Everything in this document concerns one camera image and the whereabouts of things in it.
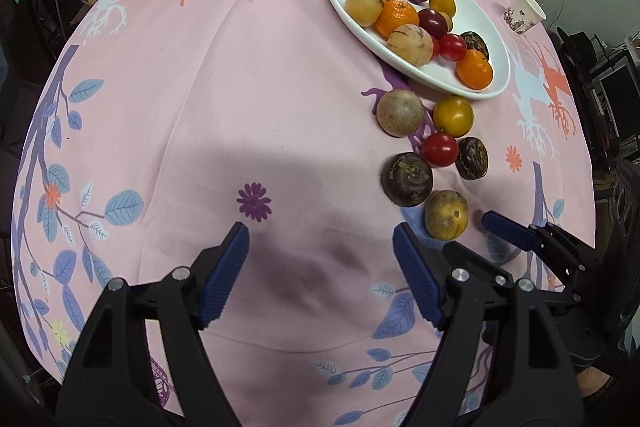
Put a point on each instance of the printed paper cup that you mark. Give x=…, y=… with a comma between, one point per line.
x=522, y=14

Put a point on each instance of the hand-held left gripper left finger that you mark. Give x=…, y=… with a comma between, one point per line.
x=225, y=272

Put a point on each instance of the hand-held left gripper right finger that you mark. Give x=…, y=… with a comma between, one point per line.
x=417, y=277

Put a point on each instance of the orange mandarin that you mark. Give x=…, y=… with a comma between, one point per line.
x=474, y=68
x=397, y=18

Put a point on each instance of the person's right hand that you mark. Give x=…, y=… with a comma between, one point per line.
x=595, y=382

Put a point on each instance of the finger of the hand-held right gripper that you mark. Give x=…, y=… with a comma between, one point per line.
x=505, y=229
x=562, y=294

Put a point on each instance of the pink printed tablecloth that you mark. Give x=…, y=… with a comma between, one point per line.
x=200, y=82

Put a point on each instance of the black chair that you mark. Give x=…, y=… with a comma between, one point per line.
x=580, y=47

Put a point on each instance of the computer monitor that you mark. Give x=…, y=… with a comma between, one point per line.
x=617, y=94

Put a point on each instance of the white oval plate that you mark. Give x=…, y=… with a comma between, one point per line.
x=477, y=14

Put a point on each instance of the yellow tomato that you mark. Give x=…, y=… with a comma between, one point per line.
x=453, y=116
x=443, y=3

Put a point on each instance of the beige round fruit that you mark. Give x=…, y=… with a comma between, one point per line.
x=412, y=45
x=400, y=113
x=364, y=6
x=446, y=214

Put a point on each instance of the red cherry tomato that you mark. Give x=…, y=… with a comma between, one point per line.
x=452, y=47
x=440, y=149
x=436, y=50

